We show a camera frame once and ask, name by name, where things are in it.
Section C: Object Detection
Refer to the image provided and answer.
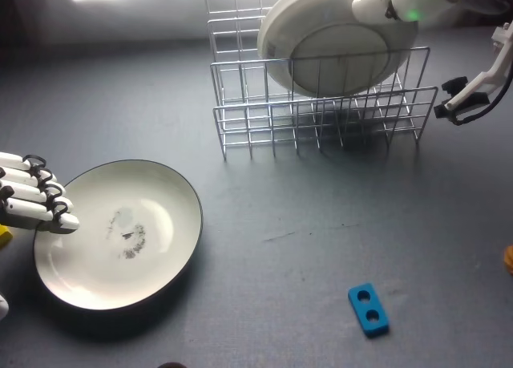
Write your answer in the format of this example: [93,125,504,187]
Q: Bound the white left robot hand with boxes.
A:
[0,151,81,321]

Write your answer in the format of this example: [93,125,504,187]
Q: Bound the white plate with dark rim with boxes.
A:
[32,159,204,313]
[256,0,420,99]

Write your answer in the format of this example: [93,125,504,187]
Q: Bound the blue block with two holes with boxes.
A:
[347,282,390,339]

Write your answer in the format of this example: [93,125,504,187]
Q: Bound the silver wire dish rack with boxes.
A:
[203,0,439,162]

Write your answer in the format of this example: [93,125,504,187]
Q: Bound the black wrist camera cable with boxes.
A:
[452,71,513,125]

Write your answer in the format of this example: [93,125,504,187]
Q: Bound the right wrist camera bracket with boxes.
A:
[434,21,513,124]

